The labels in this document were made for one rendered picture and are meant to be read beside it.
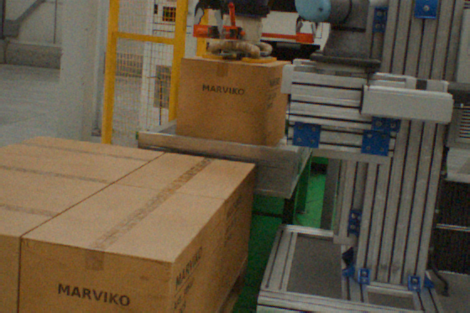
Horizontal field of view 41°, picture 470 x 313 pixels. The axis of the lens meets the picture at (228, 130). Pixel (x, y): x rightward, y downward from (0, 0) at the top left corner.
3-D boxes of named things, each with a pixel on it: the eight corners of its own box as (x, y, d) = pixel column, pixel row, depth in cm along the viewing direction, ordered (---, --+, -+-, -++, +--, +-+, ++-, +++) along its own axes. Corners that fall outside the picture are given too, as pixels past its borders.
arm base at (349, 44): (367, 58, 216) (370, 28, 214) (368, 59, 201) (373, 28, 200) (322, 54, 218) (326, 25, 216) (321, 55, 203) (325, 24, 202)
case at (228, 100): (211, 127, 343) (217, 54, 337) (283, 137, 334) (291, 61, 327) (174, 145, 286) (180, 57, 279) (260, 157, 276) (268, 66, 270)
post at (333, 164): (317, 245, 334) (339, 56, 318) (330, 247, 333) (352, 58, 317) (316, 249, 328) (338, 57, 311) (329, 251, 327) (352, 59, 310)
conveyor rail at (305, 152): (317, 123, 497) (321, 100, 494) (324, 124, 496) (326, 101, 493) (279, 194, 274) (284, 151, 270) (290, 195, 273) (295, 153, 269)
